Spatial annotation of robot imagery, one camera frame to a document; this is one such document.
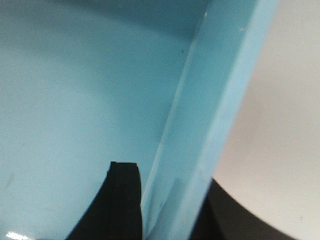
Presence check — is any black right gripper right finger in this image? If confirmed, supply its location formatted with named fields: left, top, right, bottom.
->
left=192, top=179, right=290, bottom=240

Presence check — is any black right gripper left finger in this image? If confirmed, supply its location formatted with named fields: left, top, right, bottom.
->
left=67, top=161, right=143, bottom=240

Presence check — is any light blue plastic box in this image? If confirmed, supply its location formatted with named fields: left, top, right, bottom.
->
left=0, top=0, right=278, bottom=240

